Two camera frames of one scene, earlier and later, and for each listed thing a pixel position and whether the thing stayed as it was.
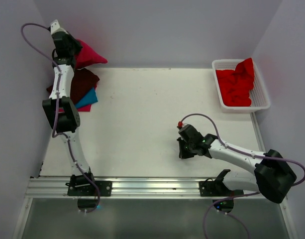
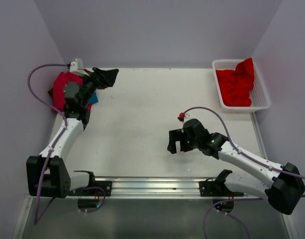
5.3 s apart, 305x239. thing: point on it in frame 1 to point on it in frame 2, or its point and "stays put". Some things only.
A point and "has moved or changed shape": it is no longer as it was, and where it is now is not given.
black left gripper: x=78 y=46 to x=104 y=78
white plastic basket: x=258 y=95 stays put
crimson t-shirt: x=86 y=56 has moved or changed shape
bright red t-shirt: x=235 y=85 stays put
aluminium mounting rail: x=49 y=187 stays put
